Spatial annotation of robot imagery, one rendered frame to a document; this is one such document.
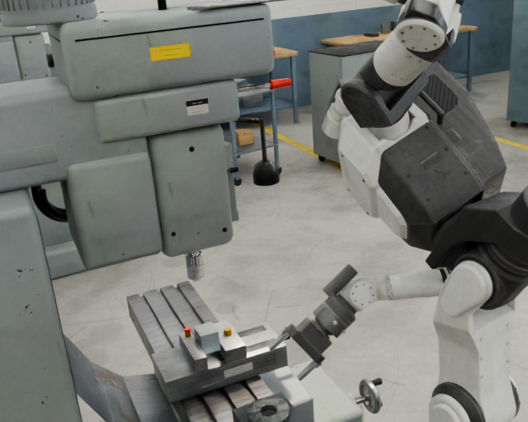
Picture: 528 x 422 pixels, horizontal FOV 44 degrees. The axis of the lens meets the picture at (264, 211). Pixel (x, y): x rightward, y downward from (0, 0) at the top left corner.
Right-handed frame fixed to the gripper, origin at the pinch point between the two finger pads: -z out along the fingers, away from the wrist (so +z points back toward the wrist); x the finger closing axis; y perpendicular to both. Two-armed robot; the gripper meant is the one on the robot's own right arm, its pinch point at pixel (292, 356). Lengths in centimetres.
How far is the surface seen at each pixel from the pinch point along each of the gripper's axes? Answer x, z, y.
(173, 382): 14.2, -27.9, -9.7
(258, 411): 5.1, -10.8, 26.4
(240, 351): 6.6, -10.3, -13.7
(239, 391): -0.7, -18.0, -12.2
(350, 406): -33.3, -0.7, -29.1
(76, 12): 90, 19, 19
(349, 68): 19, 180, -420
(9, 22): 98, 8, 18
